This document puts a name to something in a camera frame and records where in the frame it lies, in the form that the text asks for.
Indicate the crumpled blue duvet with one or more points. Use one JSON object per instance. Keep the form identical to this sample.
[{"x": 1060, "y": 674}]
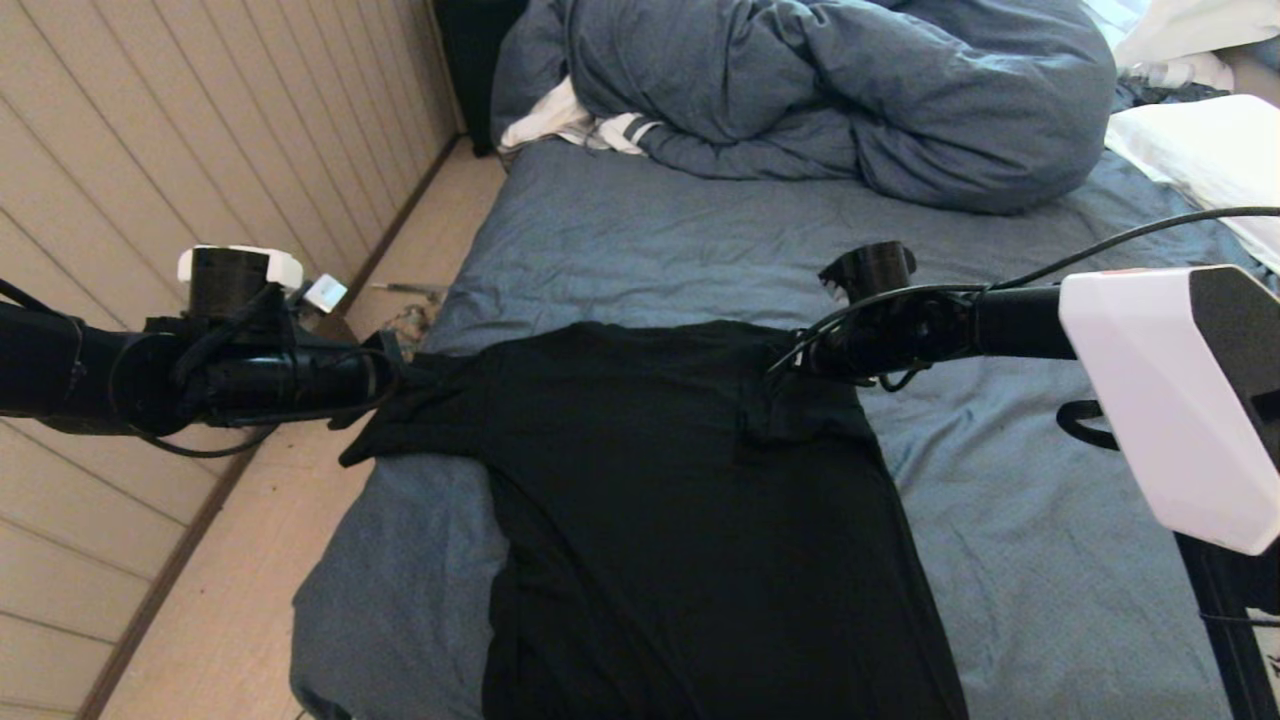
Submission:
[{"x": 850, "y": 90}]

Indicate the white striped garment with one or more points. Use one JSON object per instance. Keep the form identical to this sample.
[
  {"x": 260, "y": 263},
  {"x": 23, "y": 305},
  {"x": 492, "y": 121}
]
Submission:
[{"x": 555, "y": 120}]

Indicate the small clutter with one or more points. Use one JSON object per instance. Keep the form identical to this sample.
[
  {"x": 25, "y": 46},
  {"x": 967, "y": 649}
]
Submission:
[{"x": 408, "y": 325}]

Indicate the black bedside cabinet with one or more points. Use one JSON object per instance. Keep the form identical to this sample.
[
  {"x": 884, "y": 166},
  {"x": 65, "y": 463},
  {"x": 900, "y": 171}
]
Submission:
[{"x": 475, "y": 70}]

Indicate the white pillow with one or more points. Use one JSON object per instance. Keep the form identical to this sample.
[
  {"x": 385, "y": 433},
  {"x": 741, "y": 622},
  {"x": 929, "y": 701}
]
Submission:
[{"x": 1210, "y": 150}]

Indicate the black t-shirt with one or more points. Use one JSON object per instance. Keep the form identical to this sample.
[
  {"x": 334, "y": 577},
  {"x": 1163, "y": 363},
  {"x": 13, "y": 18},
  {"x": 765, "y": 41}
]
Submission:
[{"x": 680, "y": 520}]

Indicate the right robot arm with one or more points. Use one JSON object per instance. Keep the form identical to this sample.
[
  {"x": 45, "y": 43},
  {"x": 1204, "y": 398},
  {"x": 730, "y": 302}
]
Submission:
[{"x": 1150, "y": 400}]

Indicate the dark patterned cloth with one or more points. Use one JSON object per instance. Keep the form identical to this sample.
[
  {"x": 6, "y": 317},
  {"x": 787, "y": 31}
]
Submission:
[{"x": 1165, "y": 94}]

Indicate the blue bed sheet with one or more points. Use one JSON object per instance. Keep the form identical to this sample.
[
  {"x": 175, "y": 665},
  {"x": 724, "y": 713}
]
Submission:
[{"x": 1000, "y": 500}]

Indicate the thin metal rod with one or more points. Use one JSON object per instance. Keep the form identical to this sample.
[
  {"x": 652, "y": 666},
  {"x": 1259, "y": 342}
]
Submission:
[{"x": 410, "y": 290}]

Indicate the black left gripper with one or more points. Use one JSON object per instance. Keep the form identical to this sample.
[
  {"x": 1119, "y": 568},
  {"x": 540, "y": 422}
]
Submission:
[{"x": 290, "y": 380}]

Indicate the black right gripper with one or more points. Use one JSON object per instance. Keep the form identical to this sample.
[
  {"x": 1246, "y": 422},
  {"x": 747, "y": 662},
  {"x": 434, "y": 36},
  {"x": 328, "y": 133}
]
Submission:
[{"x": 900, "y": 335}]

